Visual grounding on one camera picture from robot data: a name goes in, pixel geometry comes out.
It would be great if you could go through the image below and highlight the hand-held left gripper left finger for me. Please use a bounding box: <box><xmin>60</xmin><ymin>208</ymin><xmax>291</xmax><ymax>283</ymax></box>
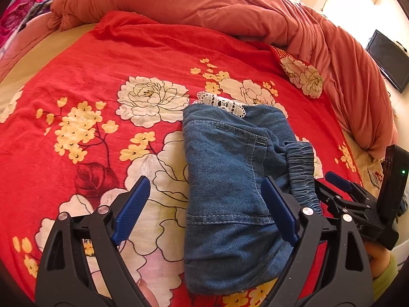
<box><xmin>35</xmin><ymin>177</ymin><xmax>151</xmax><ymax>307</ymax></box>

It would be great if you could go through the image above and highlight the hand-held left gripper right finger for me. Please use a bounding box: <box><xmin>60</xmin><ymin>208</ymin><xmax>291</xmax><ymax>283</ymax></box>
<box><xmin>261</xmin><ymin>177</ymin><xmax>374</xmax><ymax>307</ymax></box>

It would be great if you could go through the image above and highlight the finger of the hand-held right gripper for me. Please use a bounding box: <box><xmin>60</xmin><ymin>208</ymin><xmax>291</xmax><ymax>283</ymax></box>
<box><xmin>315</xmin><ymin>182</ymin><xmax>349</xmax><ymax>218</ymax></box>
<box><xmin>325</xmin><ymin>172</ymin><xmax>374</xmax><ymax>199</ymax></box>

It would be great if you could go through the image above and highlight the blue denim pants lace trim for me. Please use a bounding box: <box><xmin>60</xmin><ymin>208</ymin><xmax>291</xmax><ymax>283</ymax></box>
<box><xmin>182</xmin><ymin>91</ymin><xmax>322</xmax><ymax>296</ymax></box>

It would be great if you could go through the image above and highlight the person's right forearm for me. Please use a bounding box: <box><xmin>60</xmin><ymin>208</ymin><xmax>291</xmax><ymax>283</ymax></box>
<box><xmin>372</xmin><ymin>253</ymin><xmax>400</xmax><ymax>302</ymax></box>

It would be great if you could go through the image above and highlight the person's right hand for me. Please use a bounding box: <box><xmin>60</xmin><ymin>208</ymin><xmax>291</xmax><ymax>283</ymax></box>
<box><xmin>364</xmin><ymin>241</ymin><xmax>392</xmax><ymax>277</ymax></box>

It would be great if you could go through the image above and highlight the person's left hand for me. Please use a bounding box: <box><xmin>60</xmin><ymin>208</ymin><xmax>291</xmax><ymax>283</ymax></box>
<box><xmin>136</xmin><ymin>278</ymin><xmax>160</xmax><ymax>307</ymax></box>

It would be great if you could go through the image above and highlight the black television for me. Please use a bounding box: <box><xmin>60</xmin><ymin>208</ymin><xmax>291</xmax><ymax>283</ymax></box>
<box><xmin>365</xmin><ymin>29</ymin><xmax>409</xmax><ymax>94</ymax></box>

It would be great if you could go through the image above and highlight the red floral blanket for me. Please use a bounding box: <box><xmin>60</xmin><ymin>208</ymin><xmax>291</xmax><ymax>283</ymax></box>
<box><xmin>0</xmin><ymin>10</ymin><xmax>365</xmax><ymax>307</ymax></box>

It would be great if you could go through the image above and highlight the pink pillow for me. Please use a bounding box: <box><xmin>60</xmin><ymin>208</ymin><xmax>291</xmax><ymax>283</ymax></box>
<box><xmin>0</xmin><ymin>13</ymin><xmax>53</xmax><ymax>81</ymax></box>

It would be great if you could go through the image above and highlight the salmon pink quilt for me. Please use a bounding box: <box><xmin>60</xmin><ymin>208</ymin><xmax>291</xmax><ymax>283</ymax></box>
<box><xmin>48</xmin><ymin>0</ymin><xmax>398</xmax><ymax>160</ymax></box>

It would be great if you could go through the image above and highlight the magenta cloth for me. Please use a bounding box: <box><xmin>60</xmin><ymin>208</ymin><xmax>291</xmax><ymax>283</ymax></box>
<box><xmin>0</xmin><ymin>0</ymin><xmax>44</xmax><ymax>49</ymax></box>

